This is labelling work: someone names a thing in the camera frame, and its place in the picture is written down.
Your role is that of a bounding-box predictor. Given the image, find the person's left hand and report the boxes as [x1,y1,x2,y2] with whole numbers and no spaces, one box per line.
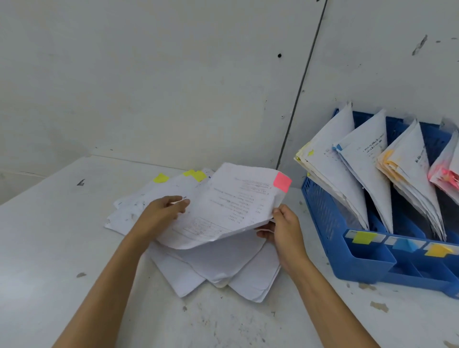
[128,195,191,249]

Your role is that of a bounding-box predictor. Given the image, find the person's right hand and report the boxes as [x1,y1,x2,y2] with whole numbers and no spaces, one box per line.
[256,204,310,275]

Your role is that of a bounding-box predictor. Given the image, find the white printed document page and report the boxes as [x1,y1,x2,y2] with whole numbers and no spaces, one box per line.
[157,162,293,250]

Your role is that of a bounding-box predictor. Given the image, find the person's right forearm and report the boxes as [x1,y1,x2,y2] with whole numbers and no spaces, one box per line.
[283,255,381,348]

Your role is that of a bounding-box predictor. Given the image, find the person's left forearm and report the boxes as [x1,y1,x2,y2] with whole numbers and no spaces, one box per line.
[52,229,152,348]

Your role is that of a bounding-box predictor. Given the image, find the pink sticky note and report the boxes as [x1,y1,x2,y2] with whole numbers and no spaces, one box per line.
[273,172,293,193]

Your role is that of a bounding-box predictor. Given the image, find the blue plastic file organizer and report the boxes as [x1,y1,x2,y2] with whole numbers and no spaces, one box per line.
[301,108,459,300]

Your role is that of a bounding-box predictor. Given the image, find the pile of white papers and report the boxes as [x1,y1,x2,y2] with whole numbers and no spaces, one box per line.
[104,168,282,303]

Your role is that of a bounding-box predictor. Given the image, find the paper stack with yellow tabs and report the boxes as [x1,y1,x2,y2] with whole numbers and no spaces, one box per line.
[294,102,370,231]

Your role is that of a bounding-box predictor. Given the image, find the paper stack with blue tabs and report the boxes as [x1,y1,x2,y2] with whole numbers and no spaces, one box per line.
[332,109,394,234]

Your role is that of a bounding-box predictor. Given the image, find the blue label sticker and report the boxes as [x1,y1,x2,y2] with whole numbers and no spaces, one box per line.
[392,238,419,252]

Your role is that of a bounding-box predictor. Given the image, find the paper stack with orange tabs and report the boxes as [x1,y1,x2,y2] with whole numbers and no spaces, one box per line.
[375,119,447,242]

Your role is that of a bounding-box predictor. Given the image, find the orange label sticker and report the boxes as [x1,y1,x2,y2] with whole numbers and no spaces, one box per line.
[425,243,453,258]

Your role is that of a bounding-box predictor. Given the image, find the paper stack with pink tabs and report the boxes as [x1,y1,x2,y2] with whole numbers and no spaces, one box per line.
[427,129,459,191]

